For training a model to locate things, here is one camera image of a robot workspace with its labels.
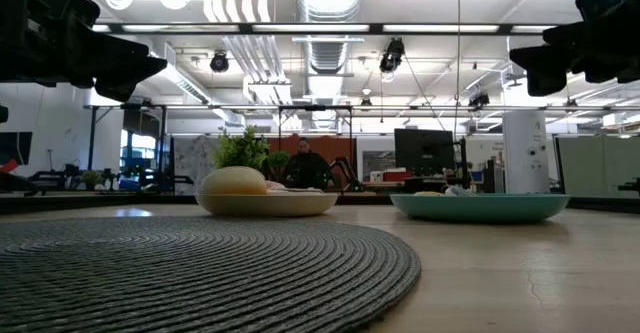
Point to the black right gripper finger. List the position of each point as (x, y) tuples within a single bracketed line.
[(545, 58), (547, 83)]

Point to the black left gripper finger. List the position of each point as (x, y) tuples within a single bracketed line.
[(142, 58), (127, 83)]

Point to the beige round plate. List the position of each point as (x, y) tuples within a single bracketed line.
[(265, 207)]

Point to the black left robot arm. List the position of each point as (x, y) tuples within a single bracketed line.
[(20, 28)]

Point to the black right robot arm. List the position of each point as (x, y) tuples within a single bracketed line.
[(635, 38)]

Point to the background black robot arm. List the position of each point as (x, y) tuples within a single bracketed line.
[(347, 165)]

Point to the black ceiling spotlight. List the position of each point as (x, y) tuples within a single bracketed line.
[(219, 63), (479, 100), (392, 55)]

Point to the white round column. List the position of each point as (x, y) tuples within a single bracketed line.
[(525, 153)]

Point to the grey-green partition panel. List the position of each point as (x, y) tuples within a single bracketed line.
[(600, 168)]

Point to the tiny green background plant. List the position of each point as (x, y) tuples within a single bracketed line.
[(91, 177)]

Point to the grey patterned panel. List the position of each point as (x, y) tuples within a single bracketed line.
[(192, 163)]

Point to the green plant in white pot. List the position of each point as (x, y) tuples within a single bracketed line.
[(240, 148)]

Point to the small white donut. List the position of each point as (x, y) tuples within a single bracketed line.
[(457, 191)]

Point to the teal round plate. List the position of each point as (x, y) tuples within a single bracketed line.
[(480, 208)]

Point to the black computer monitor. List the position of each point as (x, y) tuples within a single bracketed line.
[(422, 153)]

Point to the small yellow donut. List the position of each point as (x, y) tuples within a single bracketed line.
[(429, 193)]

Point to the small green background plant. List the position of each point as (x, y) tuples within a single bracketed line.
[(278, 160)]

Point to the red box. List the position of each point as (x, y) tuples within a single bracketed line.
[(400, 176)]

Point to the small white box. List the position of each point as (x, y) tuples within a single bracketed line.
[(376, 176)]

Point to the person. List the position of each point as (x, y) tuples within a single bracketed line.
[(307, 170)]

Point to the grey round woven placemat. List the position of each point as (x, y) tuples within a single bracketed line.
[(200, 283)]

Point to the brown partition panel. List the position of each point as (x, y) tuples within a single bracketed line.
[(340, 145)]

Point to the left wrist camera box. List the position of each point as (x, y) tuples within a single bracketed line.
[(72, 3)]

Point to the background black frame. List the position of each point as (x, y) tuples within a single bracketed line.
[(93, 138)]

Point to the black wall monitor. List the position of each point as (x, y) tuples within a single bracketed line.
[(15, 148)]

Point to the silver ventilation duct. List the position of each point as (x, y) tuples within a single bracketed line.
[(327, 53)]

